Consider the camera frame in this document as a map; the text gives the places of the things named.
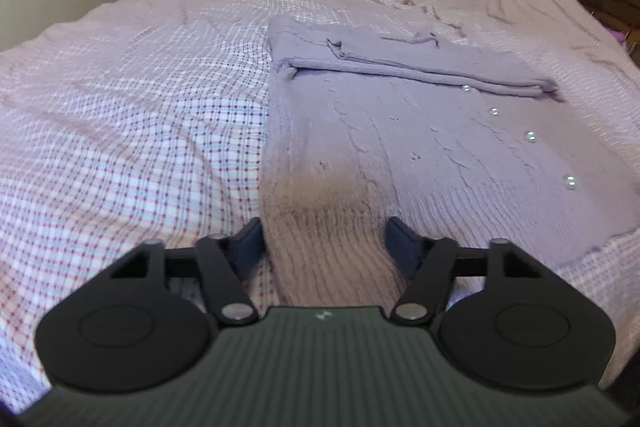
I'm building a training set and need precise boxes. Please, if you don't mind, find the bed with checked sheet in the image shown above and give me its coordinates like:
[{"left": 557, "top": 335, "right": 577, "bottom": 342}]
[{"left": 0, "top": 0, "right": 640, "bottom": 413}]

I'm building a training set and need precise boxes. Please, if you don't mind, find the purple knitted cardigan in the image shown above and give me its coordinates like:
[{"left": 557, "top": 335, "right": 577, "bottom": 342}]
[{"left": 260, "top": 14, "right": 640, "bottom": 308}]

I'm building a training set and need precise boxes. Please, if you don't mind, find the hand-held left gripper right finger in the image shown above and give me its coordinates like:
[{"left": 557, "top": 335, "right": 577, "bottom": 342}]
[{"left": 387, "top": 217, "right": 546, "bottom": 327}]

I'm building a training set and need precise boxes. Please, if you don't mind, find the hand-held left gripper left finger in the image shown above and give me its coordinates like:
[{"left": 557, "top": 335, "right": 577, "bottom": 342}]
[{"left": 111, "top": 217, "right": 265, "bottom": 327}]

